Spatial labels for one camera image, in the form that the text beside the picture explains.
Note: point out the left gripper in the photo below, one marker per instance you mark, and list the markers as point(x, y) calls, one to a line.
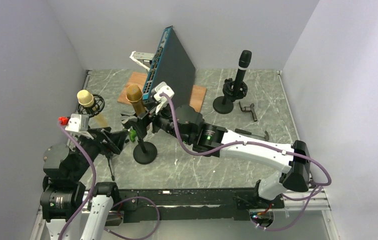
point(116, 138)

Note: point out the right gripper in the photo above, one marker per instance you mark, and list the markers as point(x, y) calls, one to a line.
point(141, 124)

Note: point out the black round-base mic stand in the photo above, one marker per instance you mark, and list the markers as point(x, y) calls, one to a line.
point(145, 152)

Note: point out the dark gold microphone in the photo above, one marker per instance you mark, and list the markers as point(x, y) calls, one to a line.
point(135, 97)

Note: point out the light gold microphone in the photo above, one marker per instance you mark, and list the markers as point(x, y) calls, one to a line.
point(89, 102)

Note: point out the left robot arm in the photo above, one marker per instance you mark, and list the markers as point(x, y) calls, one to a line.
point(74, 205)

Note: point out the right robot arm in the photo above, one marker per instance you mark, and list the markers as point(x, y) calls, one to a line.
point(290, 161)

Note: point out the black round-base stand rear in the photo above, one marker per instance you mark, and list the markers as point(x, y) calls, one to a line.
point(224, 104)

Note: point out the black microphone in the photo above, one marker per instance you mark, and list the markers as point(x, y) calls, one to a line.
point(243, 64)

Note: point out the green plastic tap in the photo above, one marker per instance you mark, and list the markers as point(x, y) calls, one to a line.
point(132, 135)

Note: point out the wooden board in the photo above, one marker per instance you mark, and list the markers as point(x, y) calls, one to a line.
point(137, 78)

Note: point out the dark metal tap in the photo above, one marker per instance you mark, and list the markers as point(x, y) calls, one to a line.
point(249, 109)

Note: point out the black tripod shock-mount stand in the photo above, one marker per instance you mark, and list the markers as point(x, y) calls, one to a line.
point(94, 106)

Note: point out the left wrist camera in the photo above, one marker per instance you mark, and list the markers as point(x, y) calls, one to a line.
point(78, 124)

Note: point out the white bracket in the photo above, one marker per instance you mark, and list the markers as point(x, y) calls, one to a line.
point(142, 59)

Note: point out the blue network switch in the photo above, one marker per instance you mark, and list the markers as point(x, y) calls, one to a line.
point(172, 65)

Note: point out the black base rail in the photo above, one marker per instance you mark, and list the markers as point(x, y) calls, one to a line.
point(192, 204)

